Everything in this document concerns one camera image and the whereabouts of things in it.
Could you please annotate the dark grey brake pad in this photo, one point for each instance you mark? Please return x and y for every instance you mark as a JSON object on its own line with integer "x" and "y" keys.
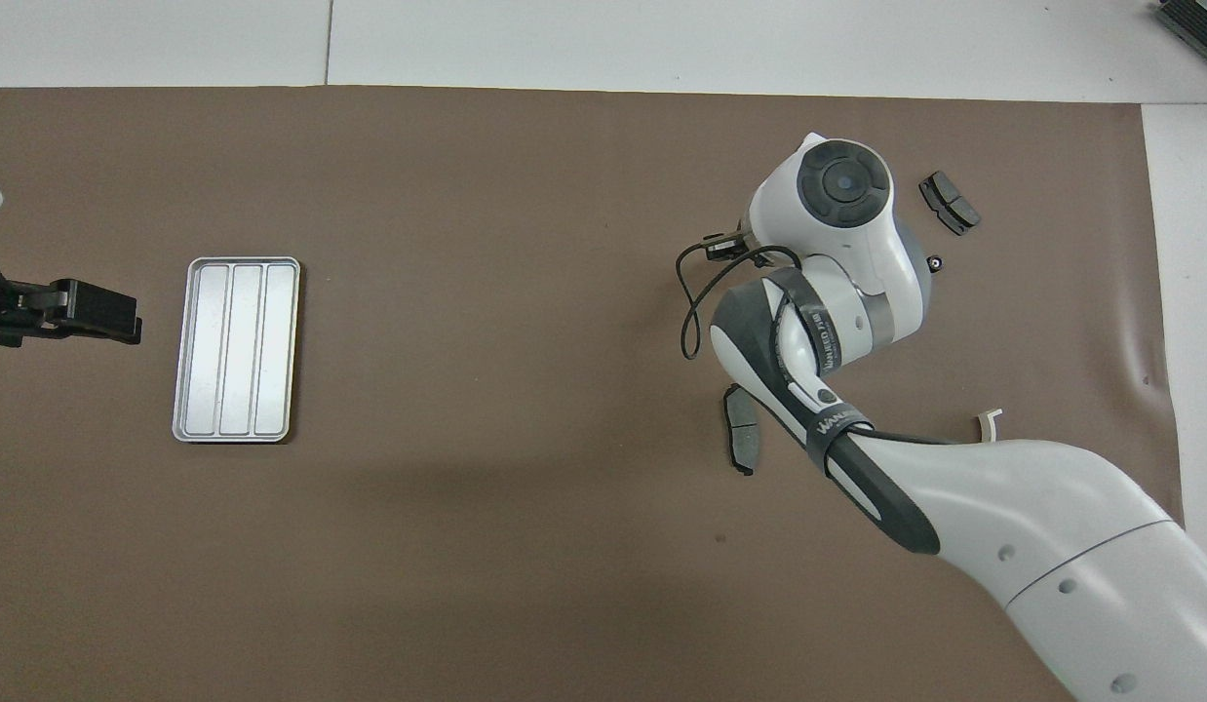
{"x": 742, "y": 439}
{"x": 950, "y": 203}

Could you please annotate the white curved plastic bracket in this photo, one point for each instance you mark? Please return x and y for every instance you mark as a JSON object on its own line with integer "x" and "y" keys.
{"x": 993, "y": 416}

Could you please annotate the silver metal tray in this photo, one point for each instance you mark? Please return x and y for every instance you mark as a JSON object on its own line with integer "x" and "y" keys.
{"x": 238, "y": 351}

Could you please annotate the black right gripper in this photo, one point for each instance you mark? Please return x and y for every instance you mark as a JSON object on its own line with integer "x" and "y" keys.
{"x": 728, "y": 246}

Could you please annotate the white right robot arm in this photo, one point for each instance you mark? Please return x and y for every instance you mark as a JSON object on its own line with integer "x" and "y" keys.
{"x": 1052, "y": 526}

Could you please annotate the black ribbed device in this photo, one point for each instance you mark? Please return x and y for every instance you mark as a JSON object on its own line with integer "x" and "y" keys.
{"x": 1203, "y": 29}

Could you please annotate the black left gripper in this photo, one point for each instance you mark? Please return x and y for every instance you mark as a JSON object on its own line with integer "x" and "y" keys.
{"x": 97, "y": 314}

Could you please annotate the brown paper mat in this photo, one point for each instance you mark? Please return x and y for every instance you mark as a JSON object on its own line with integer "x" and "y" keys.
{"x": 418, "y": 195}

